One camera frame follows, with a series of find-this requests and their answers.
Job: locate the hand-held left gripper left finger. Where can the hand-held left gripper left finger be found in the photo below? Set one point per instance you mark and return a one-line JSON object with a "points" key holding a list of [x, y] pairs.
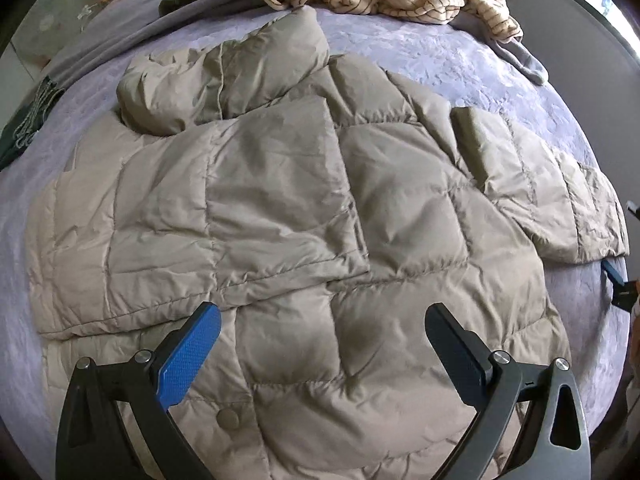
{"points": [[190, 355]]}

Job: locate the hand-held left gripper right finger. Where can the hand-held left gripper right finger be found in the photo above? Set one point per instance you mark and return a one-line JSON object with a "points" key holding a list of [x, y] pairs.
{"points": [[460, 357]]}

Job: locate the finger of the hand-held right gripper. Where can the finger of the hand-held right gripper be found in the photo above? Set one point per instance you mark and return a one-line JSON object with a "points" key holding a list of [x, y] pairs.
{"points": [[613, 270]]}

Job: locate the beige puffer jacket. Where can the beige puffer jacket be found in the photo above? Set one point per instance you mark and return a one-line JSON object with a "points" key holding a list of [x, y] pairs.
{"points": [[280, 200]]}

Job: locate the lilac plush bed blanket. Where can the lilac plush bed blanket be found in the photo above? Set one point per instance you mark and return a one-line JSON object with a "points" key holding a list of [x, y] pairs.
{"points": [[450, 60]]}

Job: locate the grey fleece garment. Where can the grey fleece garment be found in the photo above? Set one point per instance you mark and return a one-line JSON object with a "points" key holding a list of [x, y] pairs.
{"points": [[150, 25]]}

